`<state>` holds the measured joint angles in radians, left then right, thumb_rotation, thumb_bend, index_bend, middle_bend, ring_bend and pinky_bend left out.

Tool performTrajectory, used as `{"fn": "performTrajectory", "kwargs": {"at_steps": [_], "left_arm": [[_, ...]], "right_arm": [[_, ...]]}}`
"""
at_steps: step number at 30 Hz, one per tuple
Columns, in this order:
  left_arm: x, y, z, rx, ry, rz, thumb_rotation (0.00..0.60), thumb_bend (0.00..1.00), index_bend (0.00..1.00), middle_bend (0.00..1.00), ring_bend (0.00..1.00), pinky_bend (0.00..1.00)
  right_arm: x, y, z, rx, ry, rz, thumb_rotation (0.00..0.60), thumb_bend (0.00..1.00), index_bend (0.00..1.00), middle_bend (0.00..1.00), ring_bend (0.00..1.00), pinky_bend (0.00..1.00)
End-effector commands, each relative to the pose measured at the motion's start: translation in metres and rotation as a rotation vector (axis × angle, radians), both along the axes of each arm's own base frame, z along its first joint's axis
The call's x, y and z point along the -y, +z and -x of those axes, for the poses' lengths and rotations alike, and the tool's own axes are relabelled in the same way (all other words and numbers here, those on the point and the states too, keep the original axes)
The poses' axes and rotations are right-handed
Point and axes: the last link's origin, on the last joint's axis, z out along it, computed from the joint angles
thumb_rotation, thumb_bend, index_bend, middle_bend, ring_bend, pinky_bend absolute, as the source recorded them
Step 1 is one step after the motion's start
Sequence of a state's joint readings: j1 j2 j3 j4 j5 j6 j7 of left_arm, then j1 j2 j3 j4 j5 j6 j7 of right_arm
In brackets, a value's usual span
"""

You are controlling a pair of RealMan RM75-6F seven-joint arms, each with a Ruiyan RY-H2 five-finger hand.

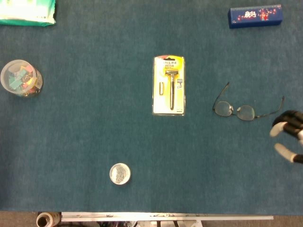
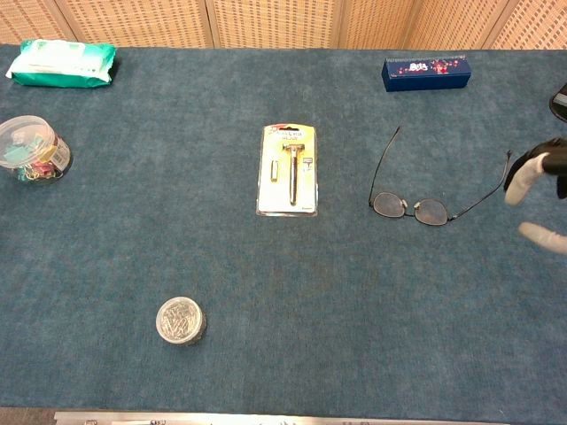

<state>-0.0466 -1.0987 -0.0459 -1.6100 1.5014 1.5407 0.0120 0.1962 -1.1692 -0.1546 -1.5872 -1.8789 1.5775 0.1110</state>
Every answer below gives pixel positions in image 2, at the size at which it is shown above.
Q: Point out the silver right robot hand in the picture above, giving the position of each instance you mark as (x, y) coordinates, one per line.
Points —
(527, 175)

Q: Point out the thin black-framed eyeglasses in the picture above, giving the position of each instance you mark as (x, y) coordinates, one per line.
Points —
(390, 204)

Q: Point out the black rounded case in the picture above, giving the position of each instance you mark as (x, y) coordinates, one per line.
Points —
(560, 104)

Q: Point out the long dark blue printed box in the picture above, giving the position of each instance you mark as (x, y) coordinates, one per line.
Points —
(425, 77)

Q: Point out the yellow razor blister pack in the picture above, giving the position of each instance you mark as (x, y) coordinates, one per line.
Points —
(288, 195)

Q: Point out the teal felt table cloth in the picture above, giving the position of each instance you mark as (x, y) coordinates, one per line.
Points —
(283, 274)

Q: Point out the woven wicker folding screen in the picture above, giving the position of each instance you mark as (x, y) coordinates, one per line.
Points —
(274, 22)

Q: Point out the green white wet wipes pack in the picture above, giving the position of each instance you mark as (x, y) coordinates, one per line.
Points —
(57, 66)

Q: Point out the clear jar of binder clips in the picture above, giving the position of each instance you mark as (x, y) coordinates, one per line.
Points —
(31, 148)

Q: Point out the silver metal rail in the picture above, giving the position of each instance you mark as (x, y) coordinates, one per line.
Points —
(266, 418)

